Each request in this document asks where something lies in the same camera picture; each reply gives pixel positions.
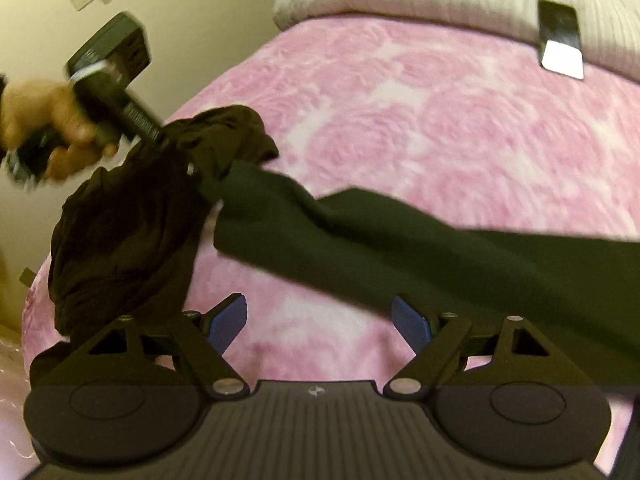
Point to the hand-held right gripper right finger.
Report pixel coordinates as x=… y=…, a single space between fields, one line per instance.
x=410 y=322

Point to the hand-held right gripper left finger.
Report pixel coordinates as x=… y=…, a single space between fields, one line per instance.
x=232 y=320

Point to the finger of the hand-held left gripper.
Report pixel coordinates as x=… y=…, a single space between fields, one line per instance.
x=177 y=152

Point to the black sweater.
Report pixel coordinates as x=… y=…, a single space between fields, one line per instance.
x=425 y=270

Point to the dark brown thin garment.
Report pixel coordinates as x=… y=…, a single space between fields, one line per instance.
x=130 y=230

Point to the person's left hand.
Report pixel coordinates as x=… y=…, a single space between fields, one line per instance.
x=50 y=110

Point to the pink rose-print blanket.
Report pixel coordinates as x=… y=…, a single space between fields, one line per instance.
x=400 y=125

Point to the pink plastic-covered bundle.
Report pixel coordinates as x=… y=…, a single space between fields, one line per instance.
x=12 y=400

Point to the black smartphone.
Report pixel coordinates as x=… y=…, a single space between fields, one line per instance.
x=560 y=40

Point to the brown square wall socket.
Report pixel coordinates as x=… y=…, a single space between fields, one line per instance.
x=26 y=276

